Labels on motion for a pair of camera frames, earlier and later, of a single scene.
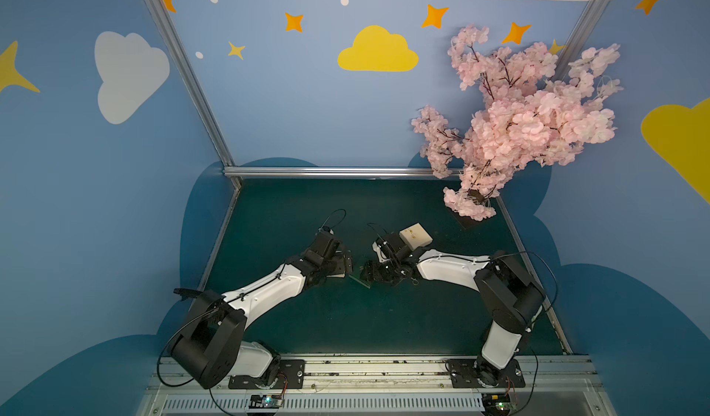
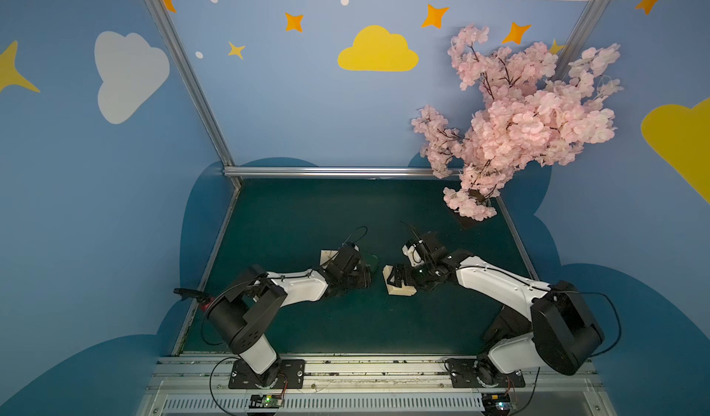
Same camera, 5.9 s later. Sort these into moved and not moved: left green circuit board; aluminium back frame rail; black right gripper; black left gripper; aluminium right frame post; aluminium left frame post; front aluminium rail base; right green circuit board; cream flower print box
Moved: cream flower print box; black right gripper; black left gripper
Not moved: aluminium left frame post; left green circuit board; right green circuit board; aluminium back frame rail; front aluminium rail base; aluminium right frame post
